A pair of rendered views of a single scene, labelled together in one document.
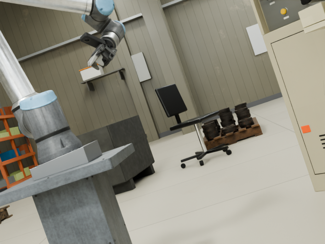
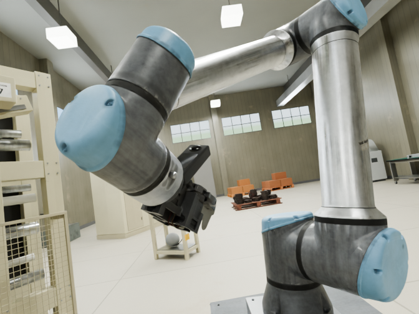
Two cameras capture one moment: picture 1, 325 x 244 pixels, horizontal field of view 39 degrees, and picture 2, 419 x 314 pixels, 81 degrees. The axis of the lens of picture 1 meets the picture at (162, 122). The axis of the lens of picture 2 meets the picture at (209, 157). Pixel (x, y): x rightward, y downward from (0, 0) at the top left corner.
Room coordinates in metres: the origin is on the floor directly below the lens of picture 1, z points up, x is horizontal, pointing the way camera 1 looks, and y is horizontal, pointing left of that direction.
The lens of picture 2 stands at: (2.59, 0.15, 1.06)
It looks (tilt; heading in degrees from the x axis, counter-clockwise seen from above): 5 degrees up; 171
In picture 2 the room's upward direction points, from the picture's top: 9 degrees counter-clockwise
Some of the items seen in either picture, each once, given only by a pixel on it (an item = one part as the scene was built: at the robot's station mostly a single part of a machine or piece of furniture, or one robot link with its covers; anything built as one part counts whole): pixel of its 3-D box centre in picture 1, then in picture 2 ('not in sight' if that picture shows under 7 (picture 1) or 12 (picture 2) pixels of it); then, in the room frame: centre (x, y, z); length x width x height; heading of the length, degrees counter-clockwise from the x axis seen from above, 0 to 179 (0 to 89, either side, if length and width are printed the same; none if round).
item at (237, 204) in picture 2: not in sight; (254, 197); (-4.78, 2.53, 0.25); 1.43 x 0.97 x 0.50; 83
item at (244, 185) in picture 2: not in sight; (240, 187); (-8.98, 3.25, 0.37); 1.31 x 1.00 x 0.73; 82
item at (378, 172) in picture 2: not in sight; (367, 160); (-5.53, 7.33, 0.79); 0.80 x 0.68 x 1.57; 174
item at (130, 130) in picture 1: (104, 160); not in sight; (5.30, 0.78, 0.36); 1.05 x 0.87 x 0.72; 165
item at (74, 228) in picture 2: not in sight; (57, 227); (-4.52, -3.02, 0.41); 0.86 x 0.70 x 0.83; 175
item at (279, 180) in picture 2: not in sight; (276, 180); (-8.78, 5.05, 0.40); 1.41 x 1.08 x 0.79; 84
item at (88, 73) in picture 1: (92, 72); not in sight; (11.46, 1.24, 2.10); 0.51 x 0.42 x 0.29; 84
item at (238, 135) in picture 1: (228, 123); not in sight; (6.26, -0.84, 0.21); 1.17 x 0.81 x 0.42; 172
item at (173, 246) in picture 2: not in sight; (173, 228); (-1.19, 0.05, 0.40); 0.60 x 0.35 x 0.80; 54
